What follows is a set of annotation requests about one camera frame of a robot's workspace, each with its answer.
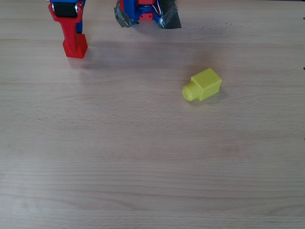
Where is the red cube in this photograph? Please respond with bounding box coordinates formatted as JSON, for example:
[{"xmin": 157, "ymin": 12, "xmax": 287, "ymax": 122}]
[{"xmin": 62, "ymin": 33, "xmax": 88, "ymax": 59}]

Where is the red blue robot base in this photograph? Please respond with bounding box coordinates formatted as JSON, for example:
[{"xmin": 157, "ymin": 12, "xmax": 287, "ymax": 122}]
[{"xmin": 118, "ymin": 0, "xmax": 163, "ymax": 25}]

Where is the yellow block with round peg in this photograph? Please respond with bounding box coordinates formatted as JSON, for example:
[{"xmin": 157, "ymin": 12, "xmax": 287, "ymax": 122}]
[{"xmin": 182, "ymin": 67, "xmax": 223, "ymax": 102}]

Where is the crumpled grey duct tape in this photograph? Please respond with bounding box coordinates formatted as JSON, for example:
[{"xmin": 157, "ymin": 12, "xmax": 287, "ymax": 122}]
[{"xmin": 113, "ymin": 4, "xmax": 134, "ymax": 28}]

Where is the red white base servo cable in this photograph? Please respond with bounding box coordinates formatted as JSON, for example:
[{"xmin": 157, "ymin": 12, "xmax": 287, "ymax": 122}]
[{"xmin": 152, "ymin": 1, "xmax": 164, "ymax": 19}]

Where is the flat dark grey duct tape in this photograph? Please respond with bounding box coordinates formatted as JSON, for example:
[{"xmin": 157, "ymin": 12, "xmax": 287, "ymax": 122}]
[{"xmin": 156, "ymin": 0, "xmax": 182, "ymax": 30}]

